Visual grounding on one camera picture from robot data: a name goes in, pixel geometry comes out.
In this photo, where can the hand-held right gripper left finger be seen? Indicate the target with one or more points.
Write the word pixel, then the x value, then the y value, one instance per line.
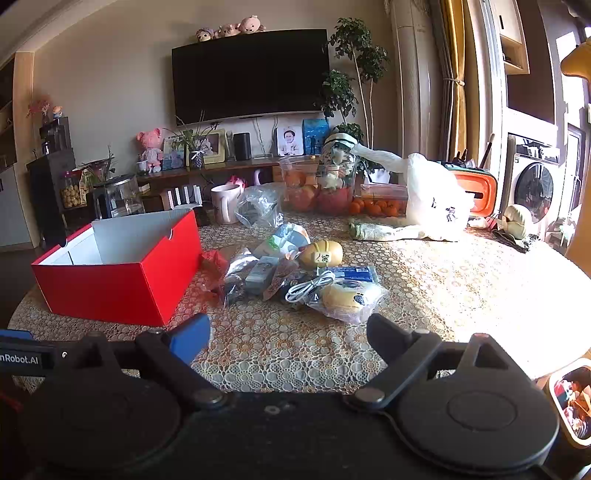
pixel 191 337

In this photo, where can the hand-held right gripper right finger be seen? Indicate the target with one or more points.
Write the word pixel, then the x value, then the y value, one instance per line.
pixel 381 334

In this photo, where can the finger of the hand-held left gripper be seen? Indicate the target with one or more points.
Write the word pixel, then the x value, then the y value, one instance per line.
pixel 16 334

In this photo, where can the bagged round yellow bread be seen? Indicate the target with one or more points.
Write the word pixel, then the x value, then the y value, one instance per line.
pixel 346 300

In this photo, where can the blue snack packet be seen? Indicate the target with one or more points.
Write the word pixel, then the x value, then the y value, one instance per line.
pixel 355 274

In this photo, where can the silver foil packet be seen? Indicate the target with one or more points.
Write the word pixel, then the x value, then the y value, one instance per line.
pixel 238 272

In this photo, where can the red cardboard box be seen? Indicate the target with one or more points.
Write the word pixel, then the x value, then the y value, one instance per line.
pixel 115 286

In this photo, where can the small white milk carton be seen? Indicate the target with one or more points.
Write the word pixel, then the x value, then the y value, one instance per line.
pixel 261 274

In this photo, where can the yellow potato plush toy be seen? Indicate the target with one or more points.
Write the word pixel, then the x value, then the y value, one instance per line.
pixel 323 254

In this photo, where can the black snack packet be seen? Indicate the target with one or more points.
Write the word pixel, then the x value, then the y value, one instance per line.
pixel 291 290

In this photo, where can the grey white tissue pack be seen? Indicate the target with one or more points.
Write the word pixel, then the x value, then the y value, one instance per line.
pixel 281 240

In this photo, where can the lace covered desktop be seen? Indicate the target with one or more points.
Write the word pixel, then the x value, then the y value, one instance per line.
pixel 438 286

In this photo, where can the green white cloth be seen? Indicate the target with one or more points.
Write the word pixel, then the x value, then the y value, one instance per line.
pixel 369 230

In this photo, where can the pile of tangerines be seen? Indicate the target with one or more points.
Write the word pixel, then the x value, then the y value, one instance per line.
pixel 376 207

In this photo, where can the white wifi router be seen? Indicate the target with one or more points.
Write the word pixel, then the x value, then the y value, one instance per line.
pixel 182 199

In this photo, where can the white mug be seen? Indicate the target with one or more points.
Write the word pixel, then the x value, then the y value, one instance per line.
pixel 225 203

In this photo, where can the dark side cabinet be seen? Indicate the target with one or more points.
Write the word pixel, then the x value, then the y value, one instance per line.
pixel 46 198

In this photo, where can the white plastic bag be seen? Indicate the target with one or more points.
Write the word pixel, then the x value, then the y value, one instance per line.
pixel 429 203

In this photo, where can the red apple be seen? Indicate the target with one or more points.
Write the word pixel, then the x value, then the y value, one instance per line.
pixel 333 201
pixel 302 198

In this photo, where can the clear lidded food box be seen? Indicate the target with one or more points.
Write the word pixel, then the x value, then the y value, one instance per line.
pixel 385 190

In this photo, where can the clear plastic bag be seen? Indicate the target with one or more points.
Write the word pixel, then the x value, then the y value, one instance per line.
pixel 258 207

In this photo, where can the red lidded snack jar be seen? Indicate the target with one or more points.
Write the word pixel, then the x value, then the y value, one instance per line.
pixel 71 194

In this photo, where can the glass kettle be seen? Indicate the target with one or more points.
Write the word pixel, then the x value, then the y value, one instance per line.
pixel 120 198

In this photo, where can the clear plastic fruit container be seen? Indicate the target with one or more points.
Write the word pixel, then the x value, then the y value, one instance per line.
pixel 318 184

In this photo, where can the pink plastic toy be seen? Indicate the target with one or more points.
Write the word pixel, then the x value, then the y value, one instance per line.
pixel 236 180

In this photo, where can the orange plastic crate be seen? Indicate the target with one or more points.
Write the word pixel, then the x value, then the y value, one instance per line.
pixel 482 191

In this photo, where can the cream round cushion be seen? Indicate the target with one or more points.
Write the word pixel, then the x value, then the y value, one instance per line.
pixel 515 221

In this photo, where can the small teacup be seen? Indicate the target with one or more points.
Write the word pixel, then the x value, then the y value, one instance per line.
pixel 142 167

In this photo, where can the orange fruit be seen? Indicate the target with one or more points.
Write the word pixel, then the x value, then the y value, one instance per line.
pixel 297 178

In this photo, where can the potted grass plant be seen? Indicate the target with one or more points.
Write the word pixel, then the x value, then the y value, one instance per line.
pixel 196 157

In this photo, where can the wooden television cabinet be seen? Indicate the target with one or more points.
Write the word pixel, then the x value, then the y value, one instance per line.
pixel 258 167

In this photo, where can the small potted plant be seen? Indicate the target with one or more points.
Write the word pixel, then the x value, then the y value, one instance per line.
pixel 99 168

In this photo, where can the pink doll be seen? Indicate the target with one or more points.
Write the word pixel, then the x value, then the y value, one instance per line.
pixel 151 150

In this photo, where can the cream waste bin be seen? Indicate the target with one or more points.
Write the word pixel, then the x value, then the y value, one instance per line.
pixel 556 415

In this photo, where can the green striped white bag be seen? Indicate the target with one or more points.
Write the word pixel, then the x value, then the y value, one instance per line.
pixel 339 145

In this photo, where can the black speaker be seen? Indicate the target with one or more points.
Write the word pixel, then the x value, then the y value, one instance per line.
pixel 242 146

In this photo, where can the blue picture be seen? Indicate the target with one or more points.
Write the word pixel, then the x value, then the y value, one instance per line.
pixel 316 134

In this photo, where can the white portrait photo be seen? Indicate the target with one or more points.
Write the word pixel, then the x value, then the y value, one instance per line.
pixel 290 141

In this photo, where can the white washing machine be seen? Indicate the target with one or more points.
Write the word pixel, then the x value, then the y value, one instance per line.
pixel 535 184

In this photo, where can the pink flowers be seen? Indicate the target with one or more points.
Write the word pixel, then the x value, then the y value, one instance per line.
pixel 39 108

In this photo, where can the white standing air conditioner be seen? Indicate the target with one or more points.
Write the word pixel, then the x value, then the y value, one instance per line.
pixel 415 78

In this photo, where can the yellow curtain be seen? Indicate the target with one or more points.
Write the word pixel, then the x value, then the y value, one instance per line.
pixel 457 69

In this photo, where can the tall potted green tree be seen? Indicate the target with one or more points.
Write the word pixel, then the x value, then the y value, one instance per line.
pixel 355 46

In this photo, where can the brown haired plush doll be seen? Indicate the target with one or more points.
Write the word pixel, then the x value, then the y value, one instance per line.
pixel 204 35

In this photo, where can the small pink plush toy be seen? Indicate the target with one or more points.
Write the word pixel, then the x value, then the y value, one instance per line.
pixel 228 31

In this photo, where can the large pink plush toy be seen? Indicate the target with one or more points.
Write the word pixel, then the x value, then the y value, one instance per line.
pixel 251 25

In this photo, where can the tan plush toy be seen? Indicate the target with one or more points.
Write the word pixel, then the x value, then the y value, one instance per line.
pixel 577 62

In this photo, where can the yellow photo frame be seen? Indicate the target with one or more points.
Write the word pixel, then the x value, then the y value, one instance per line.
pixel 214 147

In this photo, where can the black wall television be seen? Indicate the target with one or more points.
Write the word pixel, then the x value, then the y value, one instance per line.
pixel 249 78

